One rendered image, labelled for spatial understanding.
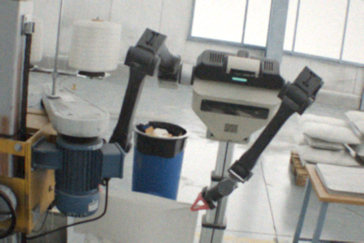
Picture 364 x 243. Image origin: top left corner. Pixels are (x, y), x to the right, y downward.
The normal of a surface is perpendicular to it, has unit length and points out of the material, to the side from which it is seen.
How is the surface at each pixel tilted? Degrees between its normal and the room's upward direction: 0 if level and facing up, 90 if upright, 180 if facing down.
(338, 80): 91
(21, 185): 90
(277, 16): 90
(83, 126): 90
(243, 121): 130
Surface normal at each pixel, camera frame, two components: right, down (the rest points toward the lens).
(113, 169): 0.34, 0.29
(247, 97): 0.05, -0.57
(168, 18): -0.07, 0.26
